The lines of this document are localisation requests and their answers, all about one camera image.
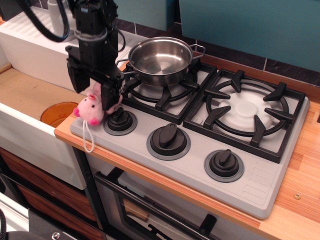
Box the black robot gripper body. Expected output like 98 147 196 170
65 28 125 86

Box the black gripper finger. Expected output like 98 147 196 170
67 59 90 94
100 80 123 111

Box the pink stuffed pig toy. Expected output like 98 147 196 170
72 82 124 153

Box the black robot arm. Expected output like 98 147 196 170
65 0 124 111

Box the stainless steel pan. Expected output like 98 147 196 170
117 36 206 87

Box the black left burner grate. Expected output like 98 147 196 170
121 59 217 125

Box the black burner grate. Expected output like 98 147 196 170
183 69 310 164
121 59 217 125

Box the black left stove knob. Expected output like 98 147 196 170
103 107 138 136

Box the black stove knob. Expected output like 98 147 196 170
146 123 191 161
204 149 245 183
103 107 138 136

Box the white left burner cap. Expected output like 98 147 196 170
134 83 187 99

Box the white burner cap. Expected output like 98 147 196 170
211 88 279 133
134 83 187 99

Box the white toy sink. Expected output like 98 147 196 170
0 5 143 190

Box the grey toy faucet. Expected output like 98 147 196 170
47 0 76 42

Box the black middle stove knob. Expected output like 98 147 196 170
146 123 191 161

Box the toy oven door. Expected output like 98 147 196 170
86 154 264 240

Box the wooden drawer cabinet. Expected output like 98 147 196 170
0 148 105 240

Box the white right burner cap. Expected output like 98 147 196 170
211 88 279 133

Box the black right stove knob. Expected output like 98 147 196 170
204 149 245 183

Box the grey toy stove top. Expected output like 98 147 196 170
70 106 295 219

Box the black right burner grate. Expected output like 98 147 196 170
183 69 310 164

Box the black oven door handle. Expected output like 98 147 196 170
94 167 217 240

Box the black braided cable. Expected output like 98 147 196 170
0 208 7 240

